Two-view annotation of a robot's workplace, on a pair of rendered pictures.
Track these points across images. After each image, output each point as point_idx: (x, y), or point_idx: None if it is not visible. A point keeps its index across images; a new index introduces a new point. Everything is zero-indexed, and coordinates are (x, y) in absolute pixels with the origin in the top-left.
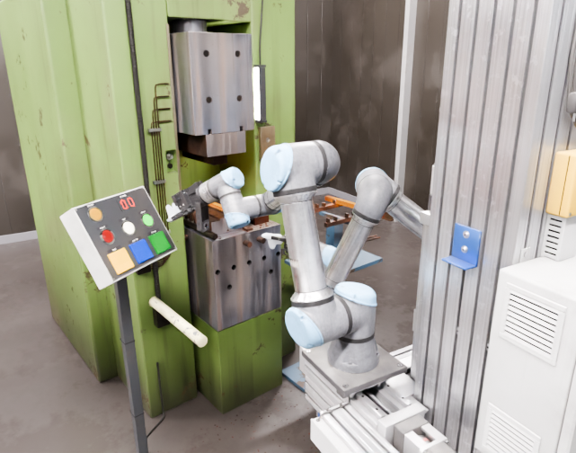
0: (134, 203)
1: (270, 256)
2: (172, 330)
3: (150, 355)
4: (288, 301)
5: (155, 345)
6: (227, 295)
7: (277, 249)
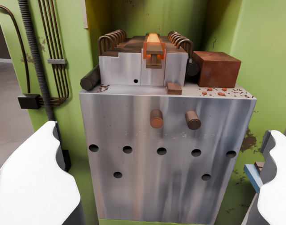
0: None
1: (212, 154)
2: (80, 177)
3: None
4: (242, 198)
5: None
6: (114, 184)
7: (231, 146)
